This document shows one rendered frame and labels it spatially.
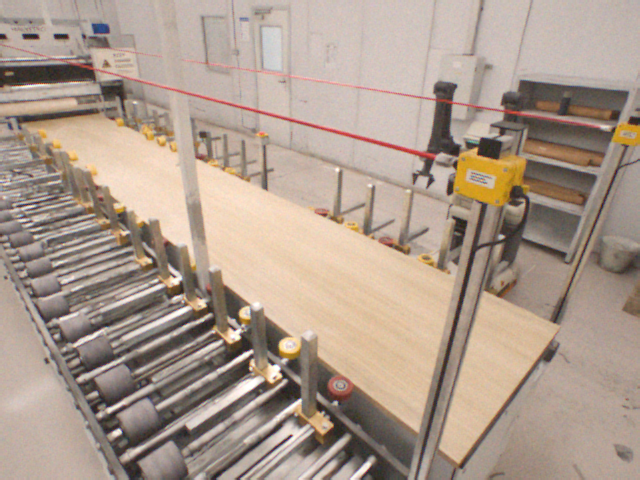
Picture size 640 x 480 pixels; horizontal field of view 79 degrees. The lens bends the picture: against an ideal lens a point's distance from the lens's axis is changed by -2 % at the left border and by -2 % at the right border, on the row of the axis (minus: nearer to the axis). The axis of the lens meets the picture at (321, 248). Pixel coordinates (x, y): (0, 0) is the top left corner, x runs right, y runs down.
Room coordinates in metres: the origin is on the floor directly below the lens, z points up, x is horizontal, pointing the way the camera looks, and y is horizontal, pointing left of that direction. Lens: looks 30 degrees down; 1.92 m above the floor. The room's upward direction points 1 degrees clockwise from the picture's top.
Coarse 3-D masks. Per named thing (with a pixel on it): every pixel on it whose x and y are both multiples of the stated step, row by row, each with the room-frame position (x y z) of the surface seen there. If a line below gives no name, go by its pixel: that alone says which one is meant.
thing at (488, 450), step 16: (144, 224) 2.20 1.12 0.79; (144, 240) 2.25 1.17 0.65; (176, 256) 1.91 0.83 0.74; (240, 304) 1.46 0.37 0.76; (272, 336) 1.29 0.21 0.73; (272, 352) 1.30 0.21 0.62; (544, 352) 1.10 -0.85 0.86; (320, 368) 1.08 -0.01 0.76; (320, 384) 1.08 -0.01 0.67; (528, 384) 1.10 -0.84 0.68; (352, 400) 0.97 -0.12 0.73; (512, 400) 0.95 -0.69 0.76; (352, 416) 0.96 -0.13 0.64; (368, 416) 0.91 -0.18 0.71; (384, 416) 0.87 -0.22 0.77; (496, 416) 0.80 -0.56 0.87; (512, 416) 1.05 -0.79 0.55; (368, 432) 0.90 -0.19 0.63; (384, 432) 0.86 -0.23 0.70; (400, 432) 0.82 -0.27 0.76; (496, 432) 0.90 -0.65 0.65; (400, 448) 0.81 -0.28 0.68; (480, 448) 0.79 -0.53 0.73; (496, 448) 1.00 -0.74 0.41; (448, 464) 0.70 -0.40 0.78; (464, 464) 0.67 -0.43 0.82; (480, 464) 0.86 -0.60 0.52
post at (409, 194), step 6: (408, 192) 1.89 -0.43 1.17; (408, 198) 1.89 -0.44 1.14; (408, 204) 1.88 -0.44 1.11; (402, 210) 1.90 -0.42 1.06; (408, 210) 1.88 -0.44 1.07; (402, 216) 1.90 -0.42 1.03; (408, 216) 1.89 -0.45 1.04; (402, 222) 1.90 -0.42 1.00; (408, 222) 1.89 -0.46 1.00; (402, 228) 1.89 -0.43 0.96; (408, 228) 1.90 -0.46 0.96; (402, 234) 1.89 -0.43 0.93; (402, 240) 1.89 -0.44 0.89
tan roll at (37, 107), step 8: (8, 104) 4.26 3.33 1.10; (16, 104) 4.30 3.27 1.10; (24, 104) 4.35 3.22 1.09; (32, 104) 4.39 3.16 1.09; (40, 104) 4.44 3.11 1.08; (48, 104) 4.49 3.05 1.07; (56, 104) 4.54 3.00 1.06; (64, 104) 4.59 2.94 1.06; (72, 104) 4.65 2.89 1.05; (80, 104) 4.75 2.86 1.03; (0, 112) 4.17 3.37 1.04; (8, 112) 4.22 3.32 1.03; (16, 112) 4.27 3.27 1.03; (24, 112) 4.32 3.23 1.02; (32, 112) 4.37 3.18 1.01; (40, 112) 4.44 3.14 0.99
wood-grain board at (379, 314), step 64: (64, 128) 4.13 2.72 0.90; (128, 128) 4.19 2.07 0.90; (128, 192) 2.45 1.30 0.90; (256, 192) 2.50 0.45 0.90; (192, 256) 1.65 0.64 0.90; (256, 256) 1.67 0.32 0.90; (320, 256) 1.68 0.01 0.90; (384, 256) 1.70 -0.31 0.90; (320, 320) 1.20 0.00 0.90; (384, 320) 1.21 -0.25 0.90; (512, 320) 1.23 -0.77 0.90; (384, 384) 0.89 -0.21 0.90; (512, 384) 0.90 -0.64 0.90; (448, 448) 0.67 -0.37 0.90
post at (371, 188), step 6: (372, 186) 2.07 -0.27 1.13; (366, 192) 2.08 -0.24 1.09; (372, 192) 2.07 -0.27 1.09; (366, 198) 2.08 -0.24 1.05; (372, 198) 2.07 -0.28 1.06; (366, 204) 2.07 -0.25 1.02; (372, 204) 2.07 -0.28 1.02; (366, 210) 2.07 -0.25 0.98; (372, 210) 2.08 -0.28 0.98; (366, 216) 2.07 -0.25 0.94; (366, 222) 2.07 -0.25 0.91; (366, 228) 2.06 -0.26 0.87; (366, 234) 2.06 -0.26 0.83
